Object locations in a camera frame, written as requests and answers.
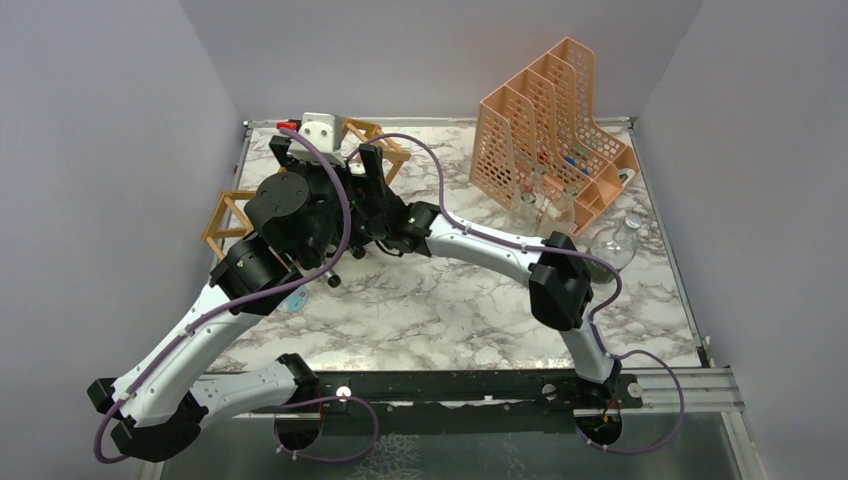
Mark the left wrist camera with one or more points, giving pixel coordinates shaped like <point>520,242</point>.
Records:
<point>323,131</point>

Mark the clear round glass bottle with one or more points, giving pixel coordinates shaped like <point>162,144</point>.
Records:
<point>617,245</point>

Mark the blue white sticker disc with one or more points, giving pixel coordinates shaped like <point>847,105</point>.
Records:
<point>295,301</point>

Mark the clear tall glass bottle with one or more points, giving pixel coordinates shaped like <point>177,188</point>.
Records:
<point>521,216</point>

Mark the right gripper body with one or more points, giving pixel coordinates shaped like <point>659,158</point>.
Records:
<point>362,233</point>

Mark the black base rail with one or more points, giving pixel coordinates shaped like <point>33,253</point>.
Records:
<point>452,402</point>

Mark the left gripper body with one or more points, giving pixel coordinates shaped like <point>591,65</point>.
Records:
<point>319,180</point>

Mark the orange plastic file organizer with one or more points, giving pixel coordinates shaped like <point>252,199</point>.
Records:
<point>544,115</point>

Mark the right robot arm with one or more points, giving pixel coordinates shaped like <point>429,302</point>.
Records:
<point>554,273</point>

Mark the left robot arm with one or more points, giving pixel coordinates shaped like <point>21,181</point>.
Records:
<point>301,221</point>

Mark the wooden wine rack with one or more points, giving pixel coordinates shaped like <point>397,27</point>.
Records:
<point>229,219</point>

